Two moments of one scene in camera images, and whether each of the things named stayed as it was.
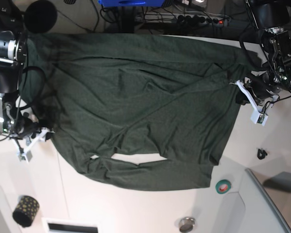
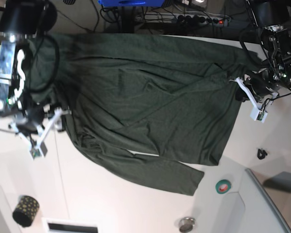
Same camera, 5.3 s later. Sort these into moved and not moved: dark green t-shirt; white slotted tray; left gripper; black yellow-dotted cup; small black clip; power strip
Moved: dark green t-shirt; left gripper
Not moved: small black clip; white slotted tray; black yellow-dotted cup; power strip
